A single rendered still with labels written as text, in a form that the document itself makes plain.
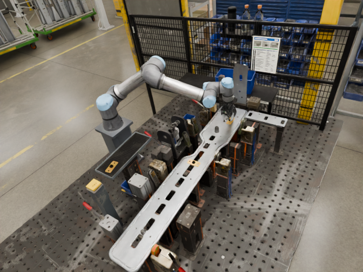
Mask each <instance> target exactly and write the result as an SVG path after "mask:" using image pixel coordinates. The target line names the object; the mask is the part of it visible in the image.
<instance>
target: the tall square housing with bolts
mask: <svg viewBox="0 0 363 272"><path fill-rule="evenodd" d="M128 184H129V186H130V188H131V191H132V194H133V195H135V196H136V200H137V202H138V207H139V209H140V211H141V209H142V208H143V207H144V206H145V204H146V203H147V202H148V201H149V199H150V198H151V196H152V189H151V186H150V183H149V180H148V178H146V177H144V176H142V175H140V174H138V173H135V174H134V175H133V176H132V177H131V179H130V180H129V181H128Z"/></svg>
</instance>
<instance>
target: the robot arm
mask: <svg viewBox="0 0 363 272"><path fill-rule="evenodd" d="M164 70H165V62H164V60H163V59H162V58H161V57H159V56H152V57H151V58H150V59H149V60H148V61H147V62H146V63H145V64H143V65H142V66H141V68H140V70H139V71H138V72H136V73H135V74H134V75H132V76H131V77H130V78H128V79H127V80H126V81H124V82H123V83H121V84H117V85H113V86H111V87H110V88H109V90H108V91H107V92H106V94H103V95H101V96H99V97H98V98H97V100H96V104H97V108H98V109H99V112H100V115H101V116H102V119H103V128H104V129H105V130H106V131H110V132H111V131H116V130H118V129H120V128H121V127H122V126H123V124H124V122H123V119H122V118H121V116H120V115H119V114H118V112H117V109H116V108H117V106H118V104H119V103H120V102H121V101H122V100H124V99H125V98H126V97H127V94H129V93H130V92H132V91H133V90H135V89H136V88H138V87H139V86H141V85H142V84H144V83H145V82H147V83H148V84H149V85H151V86H153V87H155V88H157V89H165V90H168V91H171V92H174V93H177V94H180V95H182V96H185V97H188V98H191V99H194V100H197V101H200V102H202V103H203V105H204V106H205V107H207V108H211V107H213V106H214V105H215V102H216V97H217V93H222V96H223V107H222V109H221V111H222V113H221V115H222V114H225V117H224V120H225V119H226V118H227V119H228V121H229V119H230V118H231V119H230V121H232V120H233V119H234V117H235V115H236V113H237V110H236V108H235V105H233V103H235V102H237V99H238V98H235V97H234V89H233V87H234V84H233V79H232V78H230V77H226V78H223V79H222V80H221V81H218V82H206V83H203V89H200V88H197V87H195V86H192V85H189V84H186V83H183V82H180V81H178V80H175V79H172V78H169V77H166V76H165V75H164V74H163V71H164Z"/></svg>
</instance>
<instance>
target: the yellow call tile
mask: <svg viewBox="0 0 363 272"><path fill-rule="evenodd" d="M101 184H102V183H101V182H99V181H97V180H95V179H93V180H92V181H91V182H90V183H89V184H88V185H87V186H86V187H87V188H88V189H90V190H92V191H95V190H96V189H97V188H98V187H99V186H100V185H101Z"/></svg>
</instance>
